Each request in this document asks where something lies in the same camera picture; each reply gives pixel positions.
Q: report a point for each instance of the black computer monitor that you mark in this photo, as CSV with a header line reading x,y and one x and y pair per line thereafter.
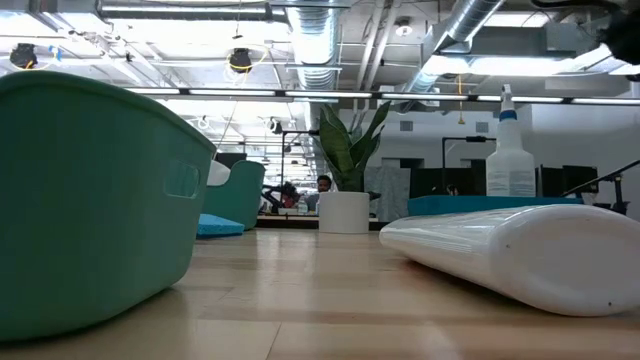
x,y
575,180

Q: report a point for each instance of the silver spiral ventilation duct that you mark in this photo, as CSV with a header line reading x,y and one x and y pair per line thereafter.
x,y
315,45
470,17

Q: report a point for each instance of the grey patterned panel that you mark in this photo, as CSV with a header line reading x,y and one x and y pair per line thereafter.
x,y
395,195

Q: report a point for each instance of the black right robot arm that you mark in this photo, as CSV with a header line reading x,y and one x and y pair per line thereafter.
x,y
627,40

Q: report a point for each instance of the white lotion bottle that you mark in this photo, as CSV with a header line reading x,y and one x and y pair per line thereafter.
x,y
525,255

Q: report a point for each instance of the snake plant in white pot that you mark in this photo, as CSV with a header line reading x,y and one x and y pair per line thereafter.
x,y
344,212

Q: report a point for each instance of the large teal plastic bin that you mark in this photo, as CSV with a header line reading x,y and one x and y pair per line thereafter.
x,y
240,200

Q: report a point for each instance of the blue sponge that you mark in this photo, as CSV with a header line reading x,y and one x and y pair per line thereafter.
x,y
217,226

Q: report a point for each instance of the black background tripod stand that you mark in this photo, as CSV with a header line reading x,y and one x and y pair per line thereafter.
x,y
620,192

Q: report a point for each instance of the blue-liquid spray bottle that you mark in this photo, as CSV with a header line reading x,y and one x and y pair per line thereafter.
x,y
510,170

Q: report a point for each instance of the person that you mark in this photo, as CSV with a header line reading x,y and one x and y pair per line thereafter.
x,y
452,190
324,184

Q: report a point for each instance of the long linear ceiling light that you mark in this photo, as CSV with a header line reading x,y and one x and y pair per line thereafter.
x,y
325,94

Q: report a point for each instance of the small teal plastic bin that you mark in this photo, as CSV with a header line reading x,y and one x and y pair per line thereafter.
x,y
75,200

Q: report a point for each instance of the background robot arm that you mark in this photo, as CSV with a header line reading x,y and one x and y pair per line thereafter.
x,y
280,197

